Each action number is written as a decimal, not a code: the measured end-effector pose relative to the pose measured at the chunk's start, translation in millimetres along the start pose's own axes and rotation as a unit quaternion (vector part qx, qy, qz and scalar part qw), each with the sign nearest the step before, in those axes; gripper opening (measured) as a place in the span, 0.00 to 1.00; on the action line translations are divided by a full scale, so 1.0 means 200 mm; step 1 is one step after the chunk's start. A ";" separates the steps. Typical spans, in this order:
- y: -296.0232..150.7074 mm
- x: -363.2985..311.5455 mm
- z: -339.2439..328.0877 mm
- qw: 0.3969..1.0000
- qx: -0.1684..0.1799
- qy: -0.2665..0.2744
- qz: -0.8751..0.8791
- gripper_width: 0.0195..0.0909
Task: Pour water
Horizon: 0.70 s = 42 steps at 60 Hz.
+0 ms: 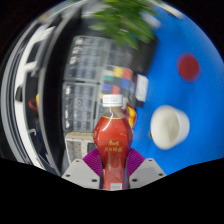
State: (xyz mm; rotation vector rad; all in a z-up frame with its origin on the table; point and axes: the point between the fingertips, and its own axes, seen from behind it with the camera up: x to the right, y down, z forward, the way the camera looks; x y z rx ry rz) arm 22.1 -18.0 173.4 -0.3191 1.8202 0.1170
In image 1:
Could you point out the white ceramic mug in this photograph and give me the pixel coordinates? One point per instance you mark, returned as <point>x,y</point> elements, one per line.
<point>170,127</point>

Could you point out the yellow tester on shelf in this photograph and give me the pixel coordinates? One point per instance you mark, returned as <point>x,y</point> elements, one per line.
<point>33,103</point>

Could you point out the plain black box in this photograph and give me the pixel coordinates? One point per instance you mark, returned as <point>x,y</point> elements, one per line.
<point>145,58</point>

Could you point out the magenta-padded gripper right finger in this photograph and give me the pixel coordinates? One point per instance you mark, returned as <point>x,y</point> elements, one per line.
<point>145,173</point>

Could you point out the grey small-parts drawer cabinet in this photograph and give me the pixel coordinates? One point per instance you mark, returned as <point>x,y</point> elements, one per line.
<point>86,59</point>
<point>80,106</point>
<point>120,56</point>

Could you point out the green potted plant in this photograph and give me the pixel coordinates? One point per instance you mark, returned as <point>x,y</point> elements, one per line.
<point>126,21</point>

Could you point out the black workbench shelf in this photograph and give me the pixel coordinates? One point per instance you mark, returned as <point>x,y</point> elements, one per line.
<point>53,116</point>

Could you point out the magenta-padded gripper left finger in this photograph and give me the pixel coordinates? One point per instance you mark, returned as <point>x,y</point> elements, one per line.
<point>80,173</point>

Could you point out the clear box with coloured parts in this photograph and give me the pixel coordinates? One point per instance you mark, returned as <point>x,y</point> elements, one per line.
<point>116,80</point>

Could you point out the black box with white label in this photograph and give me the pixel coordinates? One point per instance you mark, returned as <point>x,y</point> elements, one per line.
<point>141,88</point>

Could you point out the red drink bottle white cap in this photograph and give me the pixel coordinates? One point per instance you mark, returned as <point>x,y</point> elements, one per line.
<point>111,140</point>

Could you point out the flat round red coaster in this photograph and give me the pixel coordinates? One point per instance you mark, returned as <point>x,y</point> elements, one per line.
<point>188,67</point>

